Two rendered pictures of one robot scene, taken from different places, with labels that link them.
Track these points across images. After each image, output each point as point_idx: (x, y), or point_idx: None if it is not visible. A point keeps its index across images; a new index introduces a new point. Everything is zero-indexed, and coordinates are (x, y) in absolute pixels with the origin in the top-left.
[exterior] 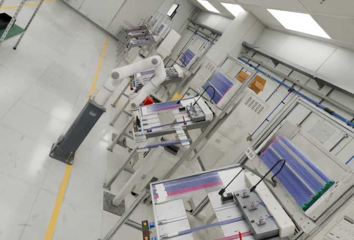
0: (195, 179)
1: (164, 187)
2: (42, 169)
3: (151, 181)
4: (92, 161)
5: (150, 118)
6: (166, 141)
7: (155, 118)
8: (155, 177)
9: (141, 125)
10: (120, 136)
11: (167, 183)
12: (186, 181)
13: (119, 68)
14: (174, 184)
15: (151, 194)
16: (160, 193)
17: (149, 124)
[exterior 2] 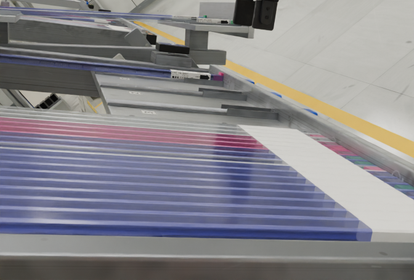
0: (26, 18)
1: (110, 28)
2: None
3: (141, 41)
4: None
5: (193, 109)
6: (81, 45)
7: (137, 101)
8: (131, 31)
9: (244, 79)
10: None
11: (100, 27)
12: (52, 21)
13: None
14: (84, 24)
15: (138, 26)
16: (120, 28)
17: (184, 90)
